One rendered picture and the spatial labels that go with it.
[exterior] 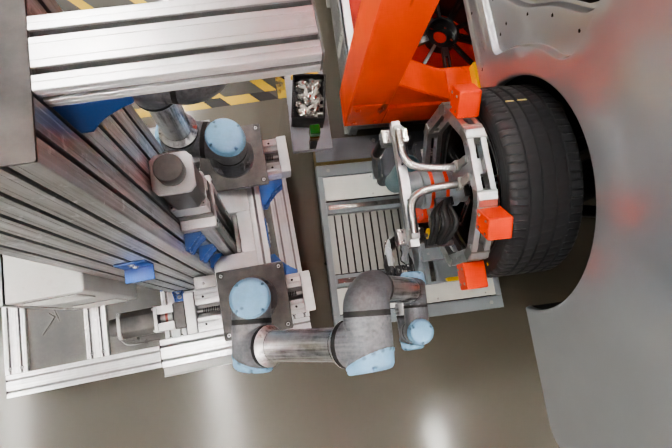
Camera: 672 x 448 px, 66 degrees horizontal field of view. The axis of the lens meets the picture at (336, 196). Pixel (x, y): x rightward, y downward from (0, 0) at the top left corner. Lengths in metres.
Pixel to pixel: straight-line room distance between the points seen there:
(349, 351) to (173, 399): 1.49
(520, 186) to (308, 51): 1.08
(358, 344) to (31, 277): 0.81
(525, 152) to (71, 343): 1.94
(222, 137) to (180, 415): 1.45
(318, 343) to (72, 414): 1.63
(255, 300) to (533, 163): 0.89
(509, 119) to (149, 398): 1.95
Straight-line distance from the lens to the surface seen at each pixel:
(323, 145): 2.24
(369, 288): 1.25
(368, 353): 1.24
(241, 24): 0.63
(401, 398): 2.64
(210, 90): 1.28
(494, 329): 2.76
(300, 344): 1.38
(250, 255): 1.85
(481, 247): 1.71
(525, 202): 1.60
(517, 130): 1.64
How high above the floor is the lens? 2.56
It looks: 76 degrees down
